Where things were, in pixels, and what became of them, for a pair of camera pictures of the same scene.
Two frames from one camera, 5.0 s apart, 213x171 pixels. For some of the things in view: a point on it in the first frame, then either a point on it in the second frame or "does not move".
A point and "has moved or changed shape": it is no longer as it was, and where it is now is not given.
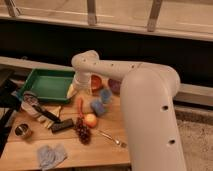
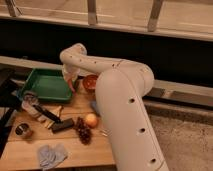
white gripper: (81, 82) -> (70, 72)
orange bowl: (96, 82) does not move
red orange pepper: (80, 103) has moved or changed shape
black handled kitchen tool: (32, 99) does not move
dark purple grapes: (83, 131) does not move
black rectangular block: (62, 125) does not move
